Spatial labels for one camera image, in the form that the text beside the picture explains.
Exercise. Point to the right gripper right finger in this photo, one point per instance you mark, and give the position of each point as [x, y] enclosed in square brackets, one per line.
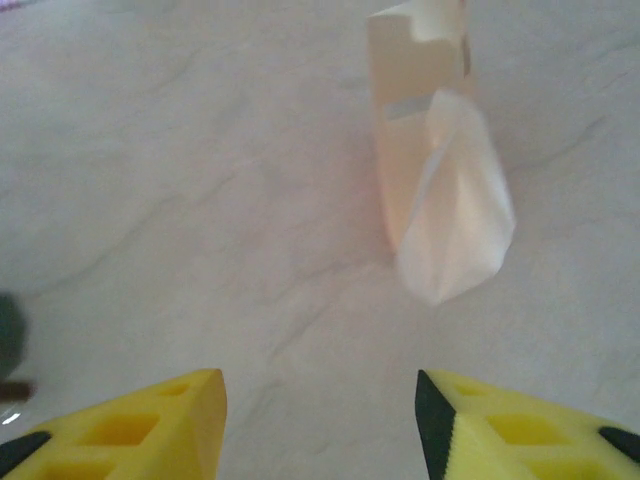
[525, 440]

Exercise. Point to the white paper coffee filter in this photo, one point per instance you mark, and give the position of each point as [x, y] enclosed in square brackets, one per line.
[460, 225]

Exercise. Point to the dark green coffee dripper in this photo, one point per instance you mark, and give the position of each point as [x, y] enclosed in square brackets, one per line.
[10, 335]

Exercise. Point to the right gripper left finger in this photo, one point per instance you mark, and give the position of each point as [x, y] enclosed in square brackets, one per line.
[125, 440]

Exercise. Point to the white orange filter box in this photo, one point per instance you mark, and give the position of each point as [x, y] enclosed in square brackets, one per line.
[400, 75]

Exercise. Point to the white paper filters stack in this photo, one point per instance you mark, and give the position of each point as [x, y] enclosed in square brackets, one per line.
[435, 17]

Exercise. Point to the clear glass server jug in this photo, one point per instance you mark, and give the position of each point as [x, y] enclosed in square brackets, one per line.
[17, 391]

